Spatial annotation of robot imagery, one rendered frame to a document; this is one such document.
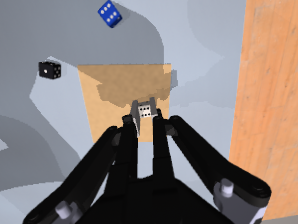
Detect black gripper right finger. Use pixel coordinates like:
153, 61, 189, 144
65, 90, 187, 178
150, 97, 272, 224

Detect blue die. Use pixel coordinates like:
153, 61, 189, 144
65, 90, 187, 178
98, 0, 122, 28

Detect black die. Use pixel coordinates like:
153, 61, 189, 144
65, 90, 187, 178
39, 61, 61, 80

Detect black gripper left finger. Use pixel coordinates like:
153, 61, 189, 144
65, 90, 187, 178
22, 100, 141, 224

